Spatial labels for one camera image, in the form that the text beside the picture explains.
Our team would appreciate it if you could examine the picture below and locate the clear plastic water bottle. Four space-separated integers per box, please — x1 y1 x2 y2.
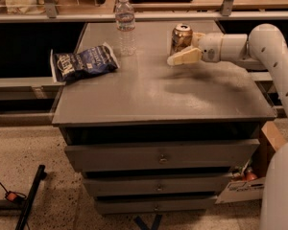
115 0 136 56

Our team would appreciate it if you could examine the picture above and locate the orange soda can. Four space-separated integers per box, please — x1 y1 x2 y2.
171 23 193 54

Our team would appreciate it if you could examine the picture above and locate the black cable with orange plug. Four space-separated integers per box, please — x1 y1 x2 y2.
0 171 27 206

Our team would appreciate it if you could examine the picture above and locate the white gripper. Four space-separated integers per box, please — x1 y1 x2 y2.
167 33 224 66

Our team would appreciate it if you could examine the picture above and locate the orange bottle in box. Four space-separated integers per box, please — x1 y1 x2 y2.
244 167 257 181

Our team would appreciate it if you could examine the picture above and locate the blue chip bag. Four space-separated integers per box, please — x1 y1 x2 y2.
50 42 119 82

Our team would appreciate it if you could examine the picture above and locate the metal shelf rack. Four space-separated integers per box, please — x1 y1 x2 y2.
0 0 288 24

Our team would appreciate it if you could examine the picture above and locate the black floor stand leg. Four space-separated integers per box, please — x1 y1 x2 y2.
15 165 47 230

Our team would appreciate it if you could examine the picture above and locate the cardboard box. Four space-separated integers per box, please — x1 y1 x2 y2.
217 122 286 204

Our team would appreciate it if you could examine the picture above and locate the grey drawer cabinet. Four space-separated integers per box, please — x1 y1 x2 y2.
53 22 275 215

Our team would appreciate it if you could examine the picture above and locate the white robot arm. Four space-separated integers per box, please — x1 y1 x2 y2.
167 23 288 230

